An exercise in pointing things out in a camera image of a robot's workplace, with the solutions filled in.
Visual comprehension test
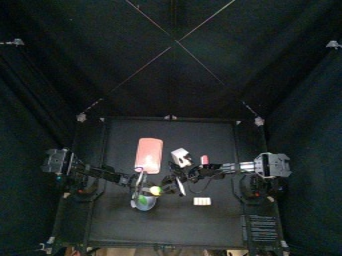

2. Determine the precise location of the grey bowl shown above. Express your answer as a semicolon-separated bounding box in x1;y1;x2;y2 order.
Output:
128;193;159;212

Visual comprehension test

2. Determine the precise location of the white knife block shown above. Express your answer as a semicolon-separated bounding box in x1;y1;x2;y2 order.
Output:
169;147;193;168

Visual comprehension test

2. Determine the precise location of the white box with picture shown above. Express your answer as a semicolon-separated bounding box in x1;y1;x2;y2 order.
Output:
191;196;212;207

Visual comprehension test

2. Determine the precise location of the wooden cutting board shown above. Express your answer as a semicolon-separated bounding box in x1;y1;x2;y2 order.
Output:
133;137;164;175

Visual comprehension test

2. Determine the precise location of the diagonal brace wire with turnbuckle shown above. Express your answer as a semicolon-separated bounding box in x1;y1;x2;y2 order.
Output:
123;0;261;123

